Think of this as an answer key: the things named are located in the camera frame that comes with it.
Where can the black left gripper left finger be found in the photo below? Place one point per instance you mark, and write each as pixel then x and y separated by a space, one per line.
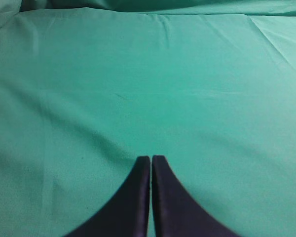
pixel 126 213

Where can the green cloth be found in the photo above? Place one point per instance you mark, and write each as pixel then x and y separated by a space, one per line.
pixel 86 86

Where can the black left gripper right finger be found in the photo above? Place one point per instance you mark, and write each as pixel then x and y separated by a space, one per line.
pixel 175 212

